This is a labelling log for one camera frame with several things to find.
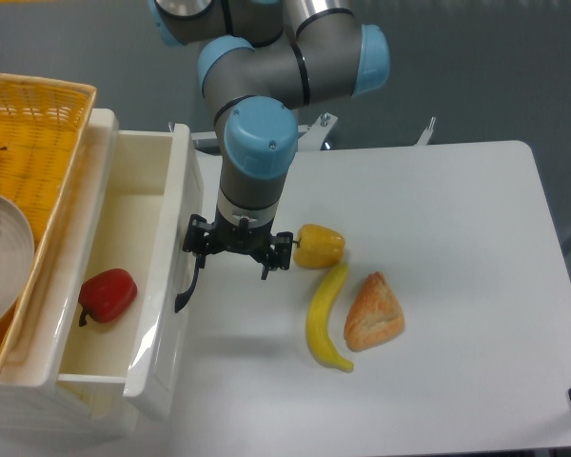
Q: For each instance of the yellow banana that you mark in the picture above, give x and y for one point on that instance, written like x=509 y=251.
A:
x=316 y=322

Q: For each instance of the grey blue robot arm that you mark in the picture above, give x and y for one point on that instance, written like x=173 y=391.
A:
x=262 y=60

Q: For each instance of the white top drawer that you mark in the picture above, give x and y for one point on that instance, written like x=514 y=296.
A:
x=154 y=185

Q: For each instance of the yellow bell pepper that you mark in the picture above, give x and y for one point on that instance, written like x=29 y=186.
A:
x=318 y=247

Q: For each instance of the orange bread pastry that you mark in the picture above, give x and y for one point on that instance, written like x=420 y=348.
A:
x=375 y=317

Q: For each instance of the red bell pepper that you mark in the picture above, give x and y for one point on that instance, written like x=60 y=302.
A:
x=105 y=296

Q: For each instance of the grey ribbed plate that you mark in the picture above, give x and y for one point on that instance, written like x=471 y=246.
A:
x=16 y=253

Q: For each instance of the black drawer handle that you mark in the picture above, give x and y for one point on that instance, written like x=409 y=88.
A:
x=182 y=299

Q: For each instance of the white drawer cabinet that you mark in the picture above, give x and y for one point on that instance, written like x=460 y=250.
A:
x=30 y=395

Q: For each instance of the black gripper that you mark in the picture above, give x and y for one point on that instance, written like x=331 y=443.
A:
x=241 y=231

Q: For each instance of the yellow wicker basket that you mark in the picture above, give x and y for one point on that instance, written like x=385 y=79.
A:
x=42 y=123

